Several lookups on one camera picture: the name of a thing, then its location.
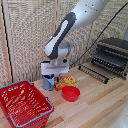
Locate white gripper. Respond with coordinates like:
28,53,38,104
40,59,71,83

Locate blue plastic cup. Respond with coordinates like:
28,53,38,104
42,75,56,92

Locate yellow red cereal box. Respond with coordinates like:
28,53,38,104
54,75,80,92

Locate black toaster oven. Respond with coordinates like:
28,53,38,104
90,37,128,80

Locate red plastic bowl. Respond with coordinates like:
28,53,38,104
61,85,81,103

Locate red shopping basket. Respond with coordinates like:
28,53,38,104
0,80,55,128

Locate beige woven folding screen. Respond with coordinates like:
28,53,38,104
0,0,128,88

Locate black wire oven rack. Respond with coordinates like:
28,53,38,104
78,64,111,85

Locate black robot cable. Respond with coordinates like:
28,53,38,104
70,1,128,68

